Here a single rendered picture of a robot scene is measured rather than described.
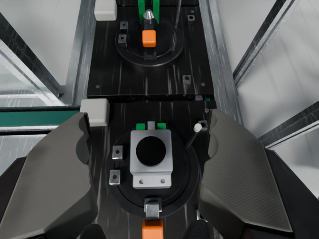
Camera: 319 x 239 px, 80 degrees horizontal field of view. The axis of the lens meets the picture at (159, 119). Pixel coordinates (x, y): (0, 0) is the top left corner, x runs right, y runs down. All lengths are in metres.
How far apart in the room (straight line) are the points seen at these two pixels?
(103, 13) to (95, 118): 0.25
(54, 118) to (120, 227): 0.23
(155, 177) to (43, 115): 0.27
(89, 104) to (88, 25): 0.24
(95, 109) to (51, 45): 0.35
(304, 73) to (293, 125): 0.36
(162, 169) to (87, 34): 0.37
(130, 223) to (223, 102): 0.26
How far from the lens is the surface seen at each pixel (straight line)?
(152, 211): 0.22
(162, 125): 0.26
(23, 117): 0.44
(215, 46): 0.48
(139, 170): 0.20
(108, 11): 0.49
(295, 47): 0.71
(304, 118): 0.30
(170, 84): 0.37
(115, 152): 0.29
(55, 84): 0.41
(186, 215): 0.31
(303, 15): 0.83
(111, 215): 0.32
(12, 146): 0.47
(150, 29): 0.33
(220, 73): 0.43
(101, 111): 0.33
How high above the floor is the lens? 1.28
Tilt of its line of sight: 67 degrees down
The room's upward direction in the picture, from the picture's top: 3 degrees clockwise
